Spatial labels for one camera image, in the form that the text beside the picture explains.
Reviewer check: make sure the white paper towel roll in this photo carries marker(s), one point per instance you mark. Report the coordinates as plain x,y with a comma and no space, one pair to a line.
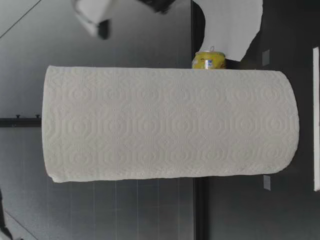
170,122

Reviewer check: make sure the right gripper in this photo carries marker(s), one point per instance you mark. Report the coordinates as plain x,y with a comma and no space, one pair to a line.
160,5

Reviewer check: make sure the torn-off paper towel sheet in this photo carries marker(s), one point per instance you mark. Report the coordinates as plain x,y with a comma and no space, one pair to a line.
232,27

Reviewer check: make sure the yellow drink can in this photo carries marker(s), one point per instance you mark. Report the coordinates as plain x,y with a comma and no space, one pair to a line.
210,61

